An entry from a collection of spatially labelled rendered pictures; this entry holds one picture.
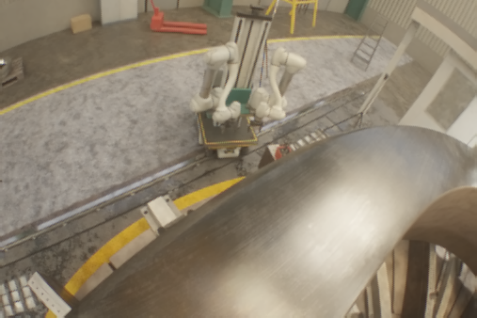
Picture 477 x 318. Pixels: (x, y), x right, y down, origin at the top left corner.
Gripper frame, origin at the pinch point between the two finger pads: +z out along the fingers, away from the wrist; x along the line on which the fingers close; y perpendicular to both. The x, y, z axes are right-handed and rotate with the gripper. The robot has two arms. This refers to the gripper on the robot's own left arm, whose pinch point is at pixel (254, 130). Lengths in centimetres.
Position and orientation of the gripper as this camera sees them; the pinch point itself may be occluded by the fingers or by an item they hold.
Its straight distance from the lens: 254.3
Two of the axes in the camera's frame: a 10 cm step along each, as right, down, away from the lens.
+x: 9.4, -0.6, 3.3
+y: 2.6, 7.5, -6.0
